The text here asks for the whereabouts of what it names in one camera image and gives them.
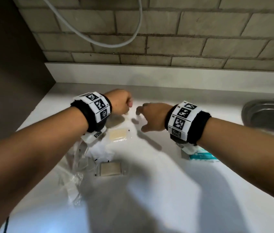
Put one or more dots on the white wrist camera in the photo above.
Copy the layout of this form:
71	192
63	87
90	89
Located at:
93	137
188	149

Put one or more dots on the person's right hand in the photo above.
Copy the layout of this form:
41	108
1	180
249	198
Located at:
155	116

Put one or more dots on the stainless steel sink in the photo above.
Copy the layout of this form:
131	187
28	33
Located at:
267	116

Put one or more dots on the pile of clear plastic bags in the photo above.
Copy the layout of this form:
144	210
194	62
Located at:
76	167

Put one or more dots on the white backsplash upstand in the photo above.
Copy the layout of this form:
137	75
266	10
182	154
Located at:
151	75

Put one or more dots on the dark brown side panel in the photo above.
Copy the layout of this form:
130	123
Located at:
6	70

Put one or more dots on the person's left hand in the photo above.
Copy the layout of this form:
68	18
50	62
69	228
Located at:
120	101

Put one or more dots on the black right wristband with markers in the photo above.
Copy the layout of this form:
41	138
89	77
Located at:
188	121

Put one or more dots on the person's left forearm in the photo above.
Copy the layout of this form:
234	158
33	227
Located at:
30	155

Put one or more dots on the person's right forearm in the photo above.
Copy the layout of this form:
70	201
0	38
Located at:
248	155

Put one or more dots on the row of teal wipes packets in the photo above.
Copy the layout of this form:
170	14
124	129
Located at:
202	156

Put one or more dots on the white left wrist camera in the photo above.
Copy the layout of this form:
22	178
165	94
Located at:
93	137

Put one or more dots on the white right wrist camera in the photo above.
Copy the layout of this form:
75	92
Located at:
188	149

